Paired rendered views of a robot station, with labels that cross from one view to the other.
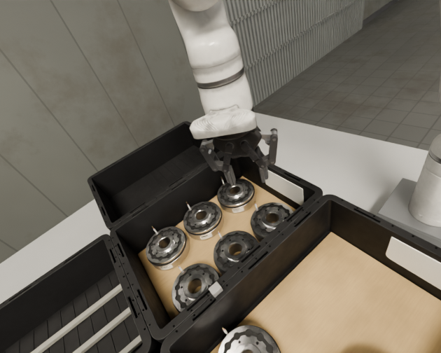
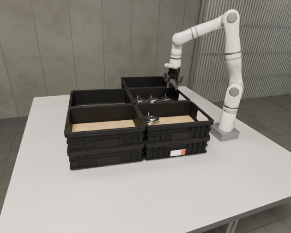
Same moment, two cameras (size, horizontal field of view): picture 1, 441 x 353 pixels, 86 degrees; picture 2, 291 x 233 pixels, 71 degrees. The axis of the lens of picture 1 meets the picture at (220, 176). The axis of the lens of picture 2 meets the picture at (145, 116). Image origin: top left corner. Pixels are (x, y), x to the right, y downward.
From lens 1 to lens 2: 1.05 m
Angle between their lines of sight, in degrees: 14
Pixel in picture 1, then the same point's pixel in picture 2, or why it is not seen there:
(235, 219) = not seen: hidden behind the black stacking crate
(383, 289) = not seen: hidden behind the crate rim
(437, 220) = (221, 127)
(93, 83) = (128, 50)
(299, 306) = (169, 120)
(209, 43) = (175, 50)
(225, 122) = (171, 65)
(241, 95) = (177, 62)
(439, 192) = (222, 116)
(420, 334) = not seen: hidden behind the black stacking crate
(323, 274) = (179, 119)
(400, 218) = (213, 126)
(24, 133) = (88, 57)
